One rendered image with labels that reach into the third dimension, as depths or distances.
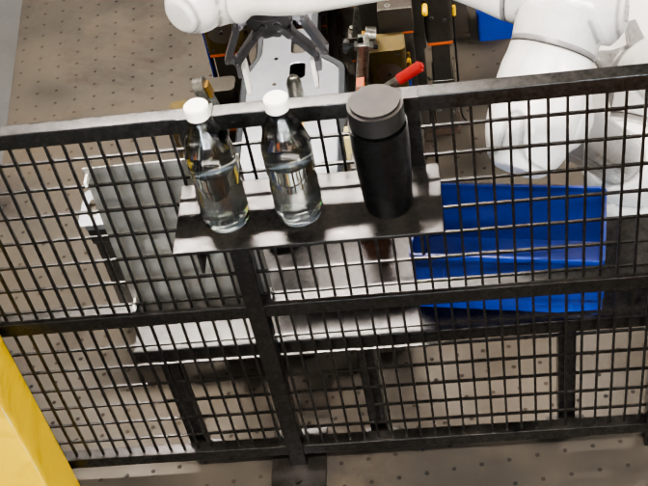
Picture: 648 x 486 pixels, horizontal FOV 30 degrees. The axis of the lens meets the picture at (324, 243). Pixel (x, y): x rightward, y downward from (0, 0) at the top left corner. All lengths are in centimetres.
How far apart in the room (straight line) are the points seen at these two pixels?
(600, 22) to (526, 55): 12
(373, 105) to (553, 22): 45
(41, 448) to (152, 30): 147
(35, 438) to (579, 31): 111
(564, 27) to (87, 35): 177
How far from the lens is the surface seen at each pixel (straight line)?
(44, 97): 318
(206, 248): 161
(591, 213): 205
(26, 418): 209
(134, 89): 311
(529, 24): 187
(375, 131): 148
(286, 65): 257
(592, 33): 187
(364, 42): 224
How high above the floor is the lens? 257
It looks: 46 degrees down
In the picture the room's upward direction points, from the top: 12 degrees counter-clockwise
